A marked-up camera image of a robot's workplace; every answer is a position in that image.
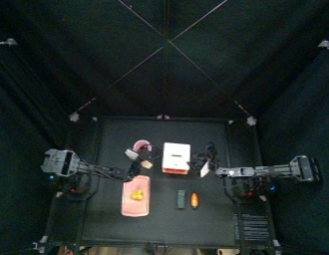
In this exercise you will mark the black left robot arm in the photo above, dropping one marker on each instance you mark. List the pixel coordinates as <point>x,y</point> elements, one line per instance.
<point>61,162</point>

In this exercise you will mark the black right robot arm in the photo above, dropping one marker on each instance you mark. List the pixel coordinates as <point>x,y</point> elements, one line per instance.
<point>267,171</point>

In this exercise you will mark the white paper tag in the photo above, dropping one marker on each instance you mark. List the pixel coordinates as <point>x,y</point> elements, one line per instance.
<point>204,169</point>

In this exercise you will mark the pink-red round toy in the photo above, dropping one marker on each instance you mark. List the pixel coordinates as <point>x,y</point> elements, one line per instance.
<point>139,144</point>

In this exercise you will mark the white box with orange label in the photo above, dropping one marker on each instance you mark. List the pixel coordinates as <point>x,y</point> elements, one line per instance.
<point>175,157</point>

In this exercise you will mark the orange toy carrot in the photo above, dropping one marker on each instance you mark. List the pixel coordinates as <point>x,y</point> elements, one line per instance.
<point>193,200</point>

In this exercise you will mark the dark green toy block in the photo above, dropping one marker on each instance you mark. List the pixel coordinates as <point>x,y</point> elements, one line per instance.
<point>180,199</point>

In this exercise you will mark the pink rectangular tray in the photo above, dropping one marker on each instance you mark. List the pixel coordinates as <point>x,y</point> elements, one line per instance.
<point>136,204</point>

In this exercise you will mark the white printed label sticker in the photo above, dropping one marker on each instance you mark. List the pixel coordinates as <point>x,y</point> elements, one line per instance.
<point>255,227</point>

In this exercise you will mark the metal frame corner bracket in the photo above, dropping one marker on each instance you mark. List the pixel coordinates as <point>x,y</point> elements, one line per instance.
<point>73,117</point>
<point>251,120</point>
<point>9,42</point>
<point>324,44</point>

